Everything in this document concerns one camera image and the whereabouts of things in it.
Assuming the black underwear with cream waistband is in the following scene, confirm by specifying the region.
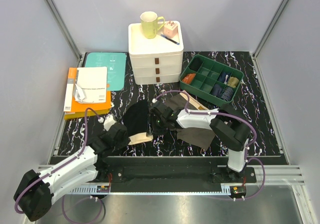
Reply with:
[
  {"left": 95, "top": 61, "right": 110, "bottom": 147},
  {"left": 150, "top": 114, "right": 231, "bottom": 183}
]
[{"left": 123, "top": 99, "right": 153, "bottom": 145}]

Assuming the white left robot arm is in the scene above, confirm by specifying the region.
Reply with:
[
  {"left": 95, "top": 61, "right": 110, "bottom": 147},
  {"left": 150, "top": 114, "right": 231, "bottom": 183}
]
[{"left": 13, "top": 115, "right": 130, "bottom": 221}]

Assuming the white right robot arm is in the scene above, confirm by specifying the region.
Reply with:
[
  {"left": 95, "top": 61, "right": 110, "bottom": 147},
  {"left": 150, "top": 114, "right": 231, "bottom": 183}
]
[{"left": 149, "top": 99, "right": 257, "bottom": 182}]

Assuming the grey underwear with cream waistband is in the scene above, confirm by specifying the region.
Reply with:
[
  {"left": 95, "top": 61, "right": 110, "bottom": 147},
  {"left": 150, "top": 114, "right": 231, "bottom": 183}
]
[{"left": 164, "top": 93, "right": 215, "bottom": 150}]

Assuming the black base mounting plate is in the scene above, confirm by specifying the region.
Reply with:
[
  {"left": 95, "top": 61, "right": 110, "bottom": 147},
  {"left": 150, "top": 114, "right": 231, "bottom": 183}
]
[{"left": 94, "top": 156, "right": 257, "bottom": 183}]

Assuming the rolled orange garment in tray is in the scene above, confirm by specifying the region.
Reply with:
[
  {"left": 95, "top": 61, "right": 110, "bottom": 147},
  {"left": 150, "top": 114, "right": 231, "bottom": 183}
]
[{"left": 182, "top": 73, "right": 196, "bottom": 84}]

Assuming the orange book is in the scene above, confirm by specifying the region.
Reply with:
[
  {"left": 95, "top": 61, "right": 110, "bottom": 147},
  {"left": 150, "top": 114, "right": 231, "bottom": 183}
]
[{"left": 63, "top": 67, "right": 112, "bottom": 120}]

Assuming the white three-drawer storage unit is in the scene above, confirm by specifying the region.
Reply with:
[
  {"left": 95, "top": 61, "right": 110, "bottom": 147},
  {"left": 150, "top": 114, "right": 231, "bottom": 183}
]
[{"left": 128, "top": 21, "right": 184, "bottom": 85}]

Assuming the white paper manual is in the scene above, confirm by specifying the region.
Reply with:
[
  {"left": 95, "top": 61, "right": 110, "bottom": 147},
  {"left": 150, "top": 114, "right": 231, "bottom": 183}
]
[{"left": 74, "top": 67, "right": 108, "bottom": 104}]

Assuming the rolled grey-blue garment in tray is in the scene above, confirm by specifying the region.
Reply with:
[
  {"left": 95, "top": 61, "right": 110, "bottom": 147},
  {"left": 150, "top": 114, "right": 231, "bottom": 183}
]
[{"left": 211, "top": 84, "right": 223, "bottom": 98}]

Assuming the rolled black garment in tray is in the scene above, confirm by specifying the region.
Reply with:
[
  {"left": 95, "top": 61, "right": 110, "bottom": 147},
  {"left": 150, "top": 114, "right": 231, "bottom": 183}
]
[{"left": 189, "top": 58, "right": 203, "bottom": 72}]

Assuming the green divided organizer tray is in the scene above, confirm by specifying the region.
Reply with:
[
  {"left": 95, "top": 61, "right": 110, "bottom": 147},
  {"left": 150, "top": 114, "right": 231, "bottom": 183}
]
[{"left": 179, "top": 54, "right": 245, "bottom": 106}]

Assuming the rolled striped garment in tray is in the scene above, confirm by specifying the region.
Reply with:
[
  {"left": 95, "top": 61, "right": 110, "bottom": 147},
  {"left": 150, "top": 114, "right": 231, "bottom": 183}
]
[{"left": 220, "top": 86, "right": 234, "bottom": 102}]

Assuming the teal plastic board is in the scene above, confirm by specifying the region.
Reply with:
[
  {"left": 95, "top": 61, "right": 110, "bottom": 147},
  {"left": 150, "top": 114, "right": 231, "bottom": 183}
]
[{"left": 83, "top": 52, "right": 127, "bottom": 91}]

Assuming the rolled navy garment in tray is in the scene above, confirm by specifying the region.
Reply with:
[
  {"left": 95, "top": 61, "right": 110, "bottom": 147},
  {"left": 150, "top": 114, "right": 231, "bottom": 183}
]
[{"left": 217, "top": 72, "right": 230, "bottom": 84}]

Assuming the rolled khaki garment in tray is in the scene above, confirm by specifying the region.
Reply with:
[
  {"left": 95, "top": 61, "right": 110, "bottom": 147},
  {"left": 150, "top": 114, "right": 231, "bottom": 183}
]
[{"left": 227, "top": 77, "right": 239, "bottom": 88}]

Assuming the blue pen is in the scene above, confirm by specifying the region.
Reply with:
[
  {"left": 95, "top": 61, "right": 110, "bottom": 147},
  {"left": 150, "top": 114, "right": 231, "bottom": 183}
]
[{"left": 160, "top": 34, "right": 180, "bottom": 46}]

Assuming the pink power adapter cube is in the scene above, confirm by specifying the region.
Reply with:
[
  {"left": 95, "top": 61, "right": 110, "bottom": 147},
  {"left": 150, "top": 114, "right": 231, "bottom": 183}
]
[{"left": 163, "top": 21, "right": 178, "bottom": 39}]

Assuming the yellow-green mug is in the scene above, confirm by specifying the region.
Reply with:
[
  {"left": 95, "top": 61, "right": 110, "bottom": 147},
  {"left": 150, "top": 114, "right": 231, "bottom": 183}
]
[{"left": 140, "top": 11, "right": 165, "bottom": 39}]

